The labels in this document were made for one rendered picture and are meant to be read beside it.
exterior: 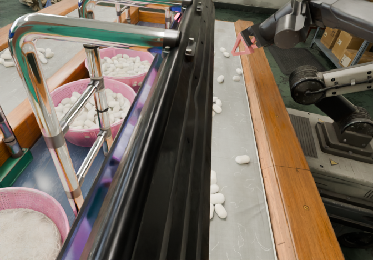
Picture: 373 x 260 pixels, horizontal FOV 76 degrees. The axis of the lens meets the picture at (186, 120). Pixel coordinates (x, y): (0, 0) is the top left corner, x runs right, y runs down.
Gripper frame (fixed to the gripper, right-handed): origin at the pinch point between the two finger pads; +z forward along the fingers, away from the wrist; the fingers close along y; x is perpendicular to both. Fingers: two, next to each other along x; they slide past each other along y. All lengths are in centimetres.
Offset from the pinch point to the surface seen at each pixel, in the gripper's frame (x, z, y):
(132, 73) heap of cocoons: 14.8, 34.5, -19.3
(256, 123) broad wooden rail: -22.3, 2.4, -8.6
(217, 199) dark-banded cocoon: -28.3, -3.9, -38.7
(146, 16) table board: 61, 77, 36
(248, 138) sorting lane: -24.2, 2.2, -15.0
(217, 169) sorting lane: -25.1, 1.4, -30.9
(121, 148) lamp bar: -10, -30, -61
